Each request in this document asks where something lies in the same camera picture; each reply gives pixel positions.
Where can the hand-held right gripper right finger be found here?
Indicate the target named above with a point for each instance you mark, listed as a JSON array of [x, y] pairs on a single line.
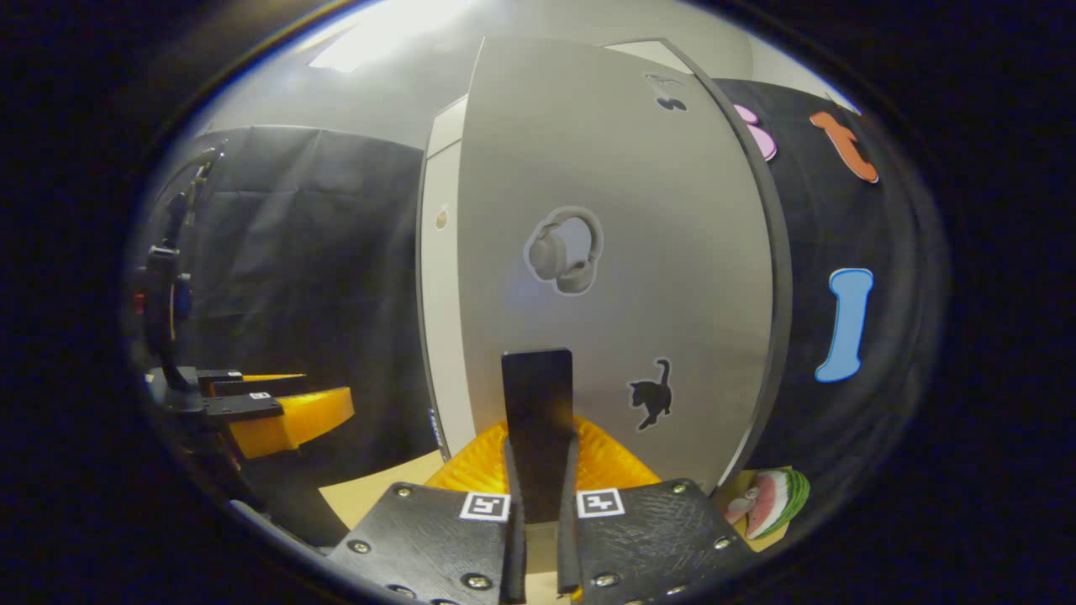
[[569, 555]]

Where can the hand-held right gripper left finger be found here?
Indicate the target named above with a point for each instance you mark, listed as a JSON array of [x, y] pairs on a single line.
[[514, 555]]

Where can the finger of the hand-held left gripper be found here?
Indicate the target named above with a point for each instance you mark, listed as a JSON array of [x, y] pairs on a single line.
[[252, 386], [244, 407]]

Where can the white double-door shoe cabinet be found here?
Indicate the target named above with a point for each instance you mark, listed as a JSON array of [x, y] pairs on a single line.
[[783, 260]]

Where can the watermelon slice toy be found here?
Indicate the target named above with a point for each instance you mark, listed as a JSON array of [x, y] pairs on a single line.
[[777, 504]]

